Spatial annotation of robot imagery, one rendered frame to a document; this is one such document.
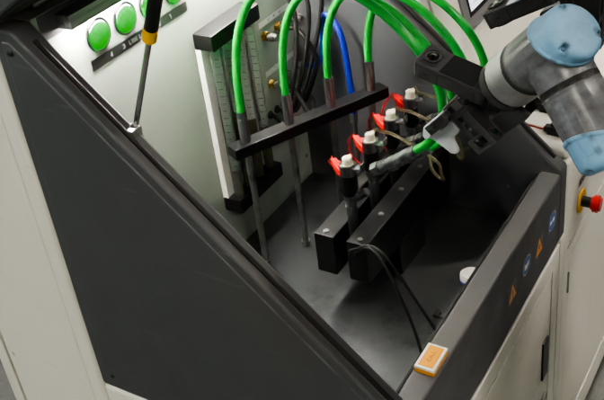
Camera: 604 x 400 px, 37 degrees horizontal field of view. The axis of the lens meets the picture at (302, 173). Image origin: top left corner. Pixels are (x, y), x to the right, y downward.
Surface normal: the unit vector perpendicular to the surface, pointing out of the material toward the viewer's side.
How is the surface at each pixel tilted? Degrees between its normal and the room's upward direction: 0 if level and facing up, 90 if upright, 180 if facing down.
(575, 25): 45
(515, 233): 0
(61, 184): 90
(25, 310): 90
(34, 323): 90
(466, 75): 16
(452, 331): 0
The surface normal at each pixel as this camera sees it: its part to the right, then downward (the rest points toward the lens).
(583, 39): 0.30, -0.30
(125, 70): 0.85, 0.19
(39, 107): -0.51, 0.51
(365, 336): -0.11, -0.84
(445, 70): -0.07, -0.66
